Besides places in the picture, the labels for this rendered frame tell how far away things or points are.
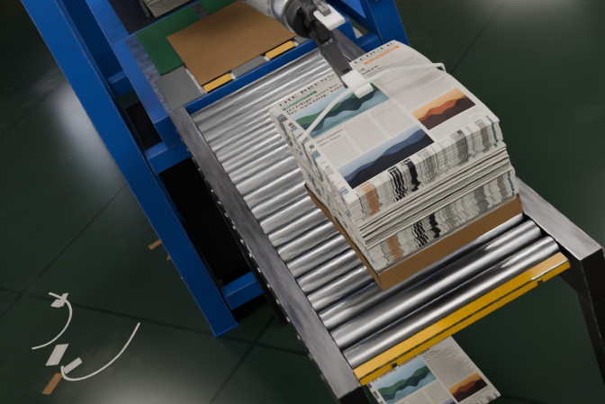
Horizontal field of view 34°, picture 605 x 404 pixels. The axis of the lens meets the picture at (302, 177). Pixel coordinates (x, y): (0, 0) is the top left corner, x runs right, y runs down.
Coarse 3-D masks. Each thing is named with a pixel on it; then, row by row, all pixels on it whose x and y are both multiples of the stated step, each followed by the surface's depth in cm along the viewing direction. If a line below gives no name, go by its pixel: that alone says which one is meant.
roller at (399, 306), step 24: (504, 240) 192; (528, 240) 191; (456, 264) 191; (480, 264) 190; (408, 288) 191; (432, 288) 189; (384, 312) 188; (408, 312) 189; (336, 336) 188; (360, 336) 188
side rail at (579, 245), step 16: (336, 32) 289; (352, 48) 278; (528, 192) 200; (528, 208) 196; (544, 208) 195; (544, 224) 191; (560, 224) 189; (560, 240) 186; (576, 240) 184; (592, 240) 183; (576, 256) 181; (592, 256) 181; (576, 272) 185; (592, 272) 182; (576, 288) 189; (592, 288) 184; (592, 304) 186
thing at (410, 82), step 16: (400, 80) 178; (416, 80) 176; (432, 80) 174; (368, 96) 177; (384, 96) 176; (400, 96) 174; (336, 112) 177; (352, 112) 175; (368, 112) 173; (304, 128) 176; (320, 128) 175; (336, 128) 172; (304, 144) 173
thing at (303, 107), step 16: (384, 48) 192; (400, 48) 189; (352, 64) 192; (368, 64) 188; (384, 64) 185; (400, 64) 183; (416, 64) 180; (320, 80) 192; (336, 80) 189; (384, 80) 180; (304, 96) 188; (320, 96) 185; (336, 96) 182; (352, 96) 180; (272, 112) 189; (288, 112) 185; (304, 112) 182; (320, 112) 179; (288, 128) 179; (288, 144) 193; (304, 160) 181; (304, 176) 196; (320, 192) 188
